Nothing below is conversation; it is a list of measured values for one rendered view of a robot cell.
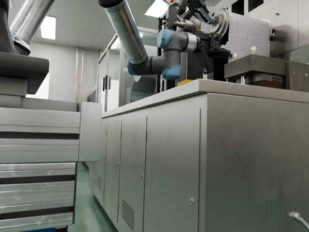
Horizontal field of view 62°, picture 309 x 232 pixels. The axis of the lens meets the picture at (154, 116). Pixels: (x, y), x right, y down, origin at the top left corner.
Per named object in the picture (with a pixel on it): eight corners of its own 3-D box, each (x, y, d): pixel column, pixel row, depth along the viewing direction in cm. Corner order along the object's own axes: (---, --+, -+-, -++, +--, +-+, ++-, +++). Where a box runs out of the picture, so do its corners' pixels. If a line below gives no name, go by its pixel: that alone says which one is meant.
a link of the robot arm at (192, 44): (188, 48, 101) (179, 54, 109) (198, 50, 103) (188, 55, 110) (189, 30, 102) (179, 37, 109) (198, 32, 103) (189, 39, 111)
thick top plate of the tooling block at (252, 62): (224, 78, 107) (224, 64, 107) (293, 87, 121) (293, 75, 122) (251, 70, 92) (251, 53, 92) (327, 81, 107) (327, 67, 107)
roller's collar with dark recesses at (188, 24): (180, 32, 144) (180, 21, 144) (189, 34, 146) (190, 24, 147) (185, 28, 138) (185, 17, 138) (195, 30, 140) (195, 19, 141)
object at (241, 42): (228, 70, 113) (228, 29, 114) (268, 76, 121) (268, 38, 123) (228, 69, 112) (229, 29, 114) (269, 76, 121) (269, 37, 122)
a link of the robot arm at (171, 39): (155, 52, 104) (156, 31, 105) (179, 56, 108) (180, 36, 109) (163, 46, 97) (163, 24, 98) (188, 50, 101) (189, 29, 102)
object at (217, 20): (216, 32, 117) (208, 31, 123) (220, 33, 118) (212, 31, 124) (221, 15, 114) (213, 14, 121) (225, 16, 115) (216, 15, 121)
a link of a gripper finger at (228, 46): (239, 42, 112) (221, 38, 108) (239, 55, 111) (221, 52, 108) (235, 44, 114) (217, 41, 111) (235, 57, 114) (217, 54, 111)
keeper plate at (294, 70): (285, 90, 97) (285, 62, 98) (304, 93, 101) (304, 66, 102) (291, 89, 95) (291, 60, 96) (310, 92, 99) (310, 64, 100)
